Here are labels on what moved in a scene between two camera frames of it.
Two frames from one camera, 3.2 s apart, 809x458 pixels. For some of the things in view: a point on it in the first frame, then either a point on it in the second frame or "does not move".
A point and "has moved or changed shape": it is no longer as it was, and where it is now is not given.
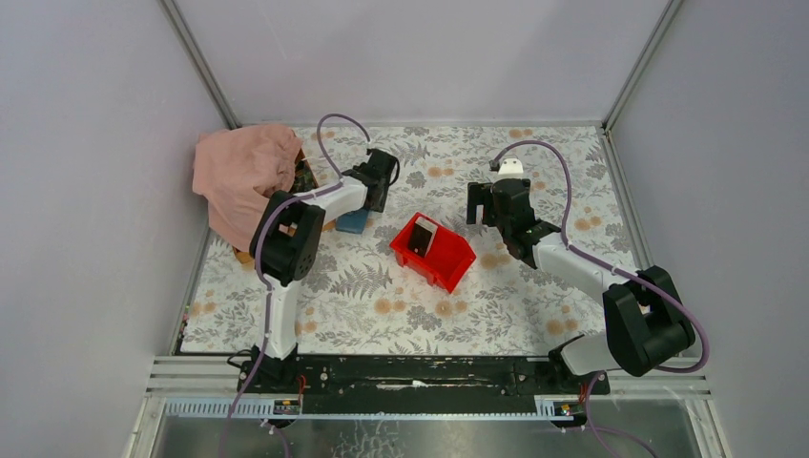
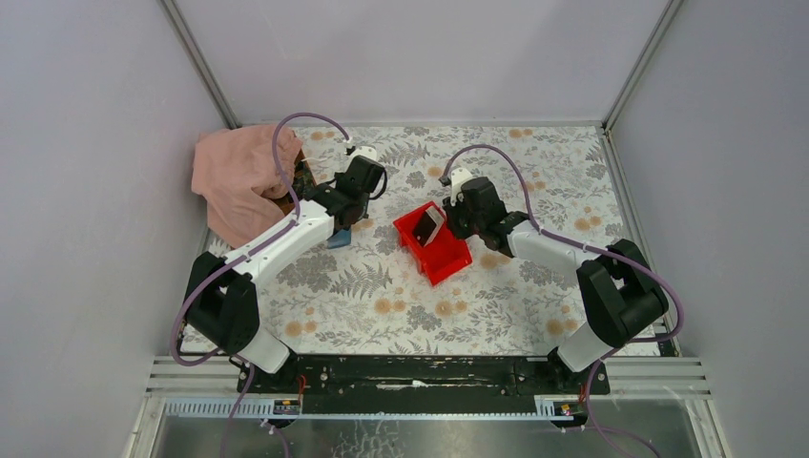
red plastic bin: (448, 257) has moved or changed shape
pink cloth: (238, 168) does not move
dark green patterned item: (303, 178) does not move
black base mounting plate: (420, 384) does not move
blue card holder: (352, 221) has moved or changed shape
